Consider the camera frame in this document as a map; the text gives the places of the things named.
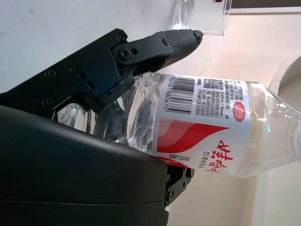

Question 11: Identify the clear plastic water bottle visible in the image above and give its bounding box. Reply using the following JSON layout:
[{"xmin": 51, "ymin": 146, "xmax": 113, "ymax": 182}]
[{"xmin": 52, "ymin": 72, "xmax": 301, "ymax": 178}]

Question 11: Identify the clear glass cup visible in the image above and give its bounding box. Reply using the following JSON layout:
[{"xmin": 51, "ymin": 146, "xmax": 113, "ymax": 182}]
[{"xmin": 172, "ymin": 0, "xmax": 232, "ymax": 38}]

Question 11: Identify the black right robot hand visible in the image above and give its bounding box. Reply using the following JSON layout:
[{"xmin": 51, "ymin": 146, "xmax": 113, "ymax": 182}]
[{"xmin": 0, "ymin": 28, "xmax": 203, "ymax": 226}]

